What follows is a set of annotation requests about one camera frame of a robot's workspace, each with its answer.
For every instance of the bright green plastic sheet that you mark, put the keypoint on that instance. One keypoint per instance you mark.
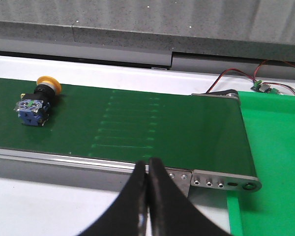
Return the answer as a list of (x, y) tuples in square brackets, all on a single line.
[(270, 125)]

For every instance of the green conveyor belt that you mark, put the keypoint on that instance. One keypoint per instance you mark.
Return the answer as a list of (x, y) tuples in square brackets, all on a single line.
[(185, 131)]

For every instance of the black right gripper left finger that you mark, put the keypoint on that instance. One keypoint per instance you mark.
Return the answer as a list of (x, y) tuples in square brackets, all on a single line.
[(127, 215)]

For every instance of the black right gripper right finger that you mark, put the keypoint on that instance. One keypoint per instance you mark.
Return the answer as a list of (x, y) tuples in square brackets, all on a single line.
[(171, 213)]

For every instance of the yellow push button switch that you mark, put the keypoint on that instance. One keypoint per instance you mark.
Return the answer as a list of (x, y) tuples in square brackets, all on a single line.
[(33, 108)]

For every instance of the grey stone countertop slab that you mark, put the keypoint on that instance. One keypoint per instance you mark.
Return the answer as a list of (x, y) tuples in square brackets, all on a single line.
[(259, 29)]

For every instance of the aluminium conveyor frame rail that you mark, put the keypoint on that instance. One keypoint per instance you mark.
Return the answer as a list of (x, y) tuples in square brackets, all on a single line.
[(64, 170)]

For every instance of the steel conveyor end bracket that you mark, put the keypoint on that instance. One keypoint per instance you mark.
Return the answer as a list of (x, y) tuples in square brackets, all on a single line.
[(225, 181)]

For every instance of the small green circuit board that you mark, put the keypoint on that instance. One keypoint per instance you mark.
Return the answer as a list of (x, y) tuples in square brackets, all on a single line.
[(260, 86)]

